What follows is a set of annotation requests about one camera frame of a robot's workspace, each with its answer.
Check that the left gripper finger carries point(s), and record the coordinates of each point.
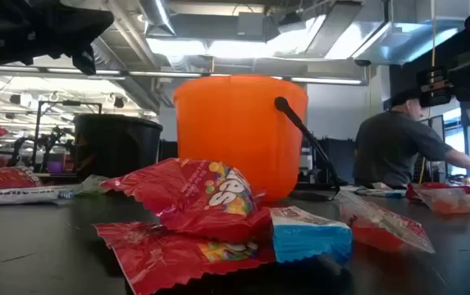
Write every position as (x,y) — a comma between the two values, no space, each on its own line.
(87,26)
(85,59)

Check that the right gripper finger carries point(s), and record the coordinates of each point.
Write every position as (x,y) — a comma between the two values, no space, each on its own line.
(435,88)

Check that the grey electrical box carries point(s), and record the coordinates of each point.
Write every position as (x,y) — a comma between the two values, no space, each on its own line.
(251,24)

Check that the clear red gummy packet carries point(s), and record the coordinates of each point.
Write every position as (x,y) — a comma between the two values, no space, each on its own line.
(448,202)
(381,185)
(376,233)

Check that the purple cup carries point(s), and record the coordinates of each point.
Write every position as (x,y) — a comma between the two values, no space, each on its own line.
(55,167)

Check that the black plastic pumpkin bucket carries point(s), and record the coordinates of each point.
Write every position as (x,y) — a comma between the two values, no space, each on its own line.
(115,143)

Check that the rectangular silver ventilation duct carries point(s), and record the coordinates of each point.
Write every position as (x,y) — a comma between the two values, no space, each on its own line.
(407,37)

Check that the long ceiling light bar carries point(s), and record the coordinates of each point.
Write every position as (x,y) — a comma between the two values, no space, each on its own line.
(165,74)

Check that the orange plastic bucket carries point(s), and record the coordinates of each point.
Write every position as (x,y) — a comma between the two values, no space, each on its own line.
(234,131)

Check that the black fabric panel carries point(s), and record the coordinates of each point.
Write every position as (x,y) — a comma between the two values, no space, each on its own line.
(337,160)

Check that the clear candy packet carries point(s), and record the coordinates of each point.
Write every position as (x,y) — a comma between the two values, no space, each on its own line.
(91,185)

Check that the red desk lamp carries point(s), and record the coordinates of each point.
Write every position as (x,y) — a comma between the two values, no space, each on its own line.
(0,131)

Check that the person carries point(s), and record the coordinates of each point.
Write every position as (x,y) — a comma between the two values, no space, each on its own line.
(390,151)

